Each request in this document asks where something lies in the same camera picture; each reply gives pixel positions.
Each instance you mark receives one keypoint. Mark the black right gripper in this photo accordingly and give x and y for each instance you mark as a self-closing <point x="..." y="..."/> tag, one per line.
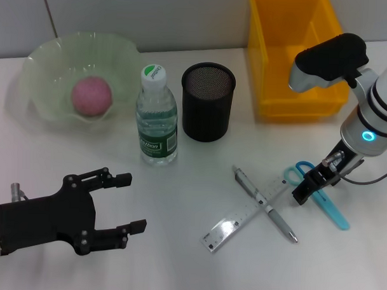
<point x="349" y="156"/>

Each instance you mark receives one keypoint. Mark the black mesh pen holder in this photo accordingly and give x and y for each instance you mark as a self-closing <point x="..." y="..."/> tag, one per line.
<point x="207" y="120"/>

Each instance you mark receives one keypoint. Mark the clear green-label water bottle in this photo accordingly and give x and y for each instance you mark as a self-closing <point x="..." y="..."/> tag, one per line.
<point x="156" y="118"/>

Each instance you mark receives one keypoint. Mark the transparent plastic ruler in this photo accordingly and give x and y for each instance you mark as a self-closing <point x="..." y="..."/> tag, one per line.
<point x="225" y="229"/>

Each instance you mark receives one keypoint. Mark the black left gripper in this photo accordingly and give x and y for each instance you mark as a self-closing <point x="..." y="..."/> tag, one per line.
<point x="44" y="219"/>

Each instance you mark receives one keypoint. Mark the yellow plastic storage bin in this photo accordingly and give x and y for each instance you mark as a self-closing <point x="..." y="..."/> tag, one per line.
<point x="278" y="74"/>

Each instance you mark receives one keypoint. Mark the pink peach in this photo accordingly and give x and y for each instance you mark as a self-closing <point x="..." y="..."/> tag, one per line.
<point x="91" y="97"/>

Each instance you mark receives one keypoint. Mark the grey white pen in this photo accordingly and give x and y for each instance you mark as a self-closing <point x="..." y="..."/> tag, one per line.
<point x="278" y="219"/>

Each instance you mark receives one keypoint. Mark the pale green wavy bowl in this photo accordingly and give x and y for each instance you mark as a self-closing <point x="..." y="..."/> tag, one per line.
<point x="126" y="60"/>

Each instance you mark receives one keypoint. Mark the blue scissors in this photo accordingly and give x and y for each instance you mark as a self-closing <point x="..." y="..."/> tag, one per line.
<point x="334" y="213"/>

